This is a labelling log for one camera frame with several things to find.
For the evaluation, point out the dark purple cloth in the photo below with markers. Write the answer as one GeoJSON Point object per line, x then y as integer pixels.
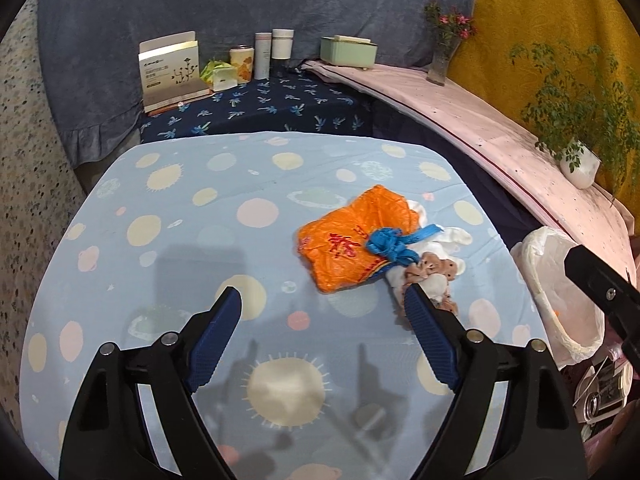
{"type": "Point", "coordinates": [450, 160]}

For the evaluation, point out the white cup with dark base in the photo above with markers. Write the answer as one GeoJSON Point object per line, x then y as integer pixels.
{"type": "Point", "coordinates": [282, 47]}

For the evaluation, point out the pale green box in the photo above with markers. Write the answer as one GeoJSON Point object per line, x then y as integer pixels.
{"type": "Point", "coordinates": [347, 52]}

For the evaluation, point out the pink cloth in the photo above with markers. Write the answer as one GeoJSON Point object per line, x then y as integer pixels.
{"type": "Point", "coordinates": [475, 120]}

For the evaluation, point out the navy printed cloth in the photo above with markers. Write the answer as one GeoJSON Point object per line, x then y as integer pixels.
{"type": "Point", "coordinates": [280, 105]}

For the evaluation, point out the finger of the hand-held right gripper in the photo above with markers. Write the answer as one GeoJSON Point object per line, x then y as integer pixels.
{"type": "Point", "coordinates": [607, 292]}

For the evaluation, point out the orange flowered tin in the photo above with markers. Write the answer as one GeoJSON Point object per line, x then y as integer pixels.
{"type": "Point", "coordinates": [241, 65]}

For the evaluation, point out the yellow cloth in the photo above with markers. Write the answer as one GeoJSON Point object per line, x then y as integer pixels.
{"type": "Point", "coordinates": [540, 5]}

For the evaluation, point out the grey-blue blanket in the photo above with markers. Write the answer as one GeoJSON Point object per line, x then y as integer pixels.
{"type": "Point", "coordinates": [200, 0]}

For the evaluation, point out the orange plastic bag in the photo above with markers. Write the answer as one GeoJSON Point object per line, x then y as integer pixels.
{"type": "Point", "coordinates": [350, 240]}

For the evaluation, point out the white round device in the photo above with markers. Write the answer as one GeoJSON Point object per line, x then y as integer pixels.
{"type": "Point", "coordinates": [600, 392]}

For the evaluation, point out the blue plastic tie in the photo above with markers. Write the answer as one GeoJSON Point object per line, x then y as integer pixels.
{"type": "Point", "coordinates": [390, 245]}

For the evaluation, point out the pink dotted scrunchie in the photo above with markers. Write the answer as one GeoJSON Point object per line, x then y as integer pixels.
{"type": "Point", "coordinates": [435, 265]}

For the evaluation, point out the green tissue packet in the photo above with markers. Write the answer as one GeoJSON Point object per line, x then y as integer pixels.
{"type": "Point", "coordinates": [220, 77]}

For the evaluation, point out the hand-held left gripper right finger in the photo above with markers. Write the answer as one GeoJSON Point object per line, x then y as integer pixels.
{"type": "Point", "coordinates": [430, 342]}

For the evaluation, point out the glass vase with pink flowers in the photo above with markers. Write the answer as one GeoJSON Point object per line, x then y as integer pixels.
{"type": "Point", "coordinates": [441, 62]}

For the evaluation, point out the tall grey bottle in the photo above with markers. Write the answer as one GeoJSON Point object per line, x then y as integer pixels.
{"type": "Point", "coordinates": [262, 57]}

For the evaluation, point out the light blue planet-print tablecloth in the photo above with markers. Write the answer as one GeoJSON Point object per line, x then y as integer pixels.
{"type": "Point", "coordinates": [175, 240]}

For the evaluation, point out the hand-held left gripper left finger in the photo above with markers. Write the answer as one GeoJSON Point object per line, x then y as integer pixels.
{"type": "Point", "coordinates": [215, 342]}

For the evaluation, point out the crumpled pink fabric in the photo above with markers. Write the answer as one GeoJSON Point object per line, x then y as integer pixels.
{"type": "Point", "coordinates": [607, 447]}

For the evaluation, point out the white cotton ball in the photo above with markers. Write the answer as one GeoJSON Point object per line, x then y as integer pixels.
{"type": "Point", "coordinates": [436, 287]}

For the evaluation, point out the green plant in white pot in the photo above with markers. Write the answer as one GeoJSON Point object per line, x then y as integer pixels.
{"type": "Point", "coordinates": [582, 165]}

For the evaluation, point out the bin with white liner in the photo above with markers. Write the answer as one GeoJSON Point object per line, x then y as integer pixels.
{"type": "Point", "coordinates": [545, 270]}

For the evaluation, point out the white folded carton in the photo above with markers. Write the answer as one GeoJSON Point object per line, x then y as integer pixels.
{"type": "Point", "coordinates": [172, 72]}

